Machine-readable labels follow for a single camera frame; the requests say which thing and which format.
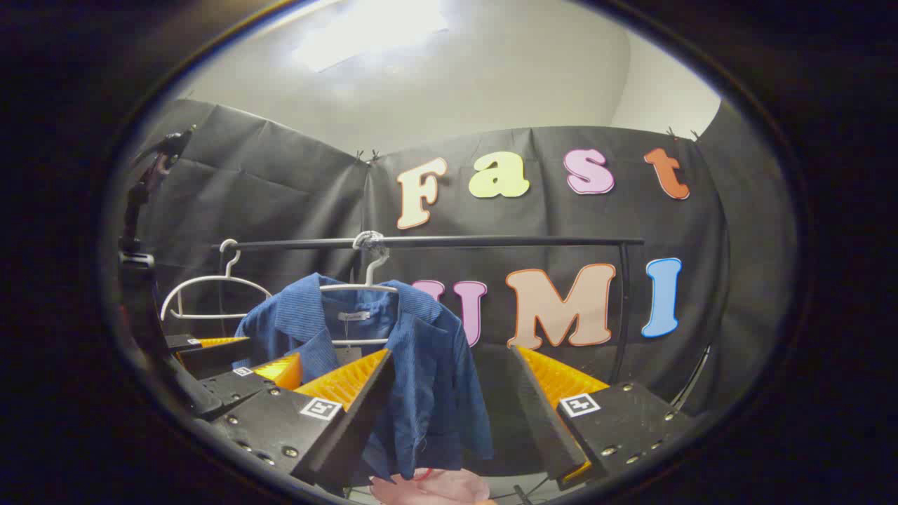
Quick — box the blue corduroy shirt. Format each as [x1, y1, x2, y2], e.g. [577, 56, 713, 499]
[233, 272, 494, 485]

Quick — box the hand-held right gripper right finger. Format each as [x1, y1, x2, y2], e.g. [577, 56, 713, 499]
[509, 344, 695, 492]

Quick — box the white hanger with taped hook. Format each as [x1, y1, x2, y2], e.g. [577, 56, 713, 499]
[319, 230, 399, 347]

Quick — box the white plastic hanger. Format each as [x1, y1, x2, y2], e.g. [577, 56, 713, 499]
[160, 238, 273, 322]

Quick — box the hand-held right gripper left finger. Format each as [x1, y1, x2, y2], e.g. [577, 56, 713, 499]
[209, 349, 396, 492]

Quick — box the pink laundry hamper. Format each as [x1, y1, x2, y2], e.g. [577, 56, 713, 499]
[368, 469, 492, 505]

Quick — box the black camera stand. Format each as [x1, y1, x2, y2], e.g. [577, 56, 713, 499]
[119, 126, 197, 253]

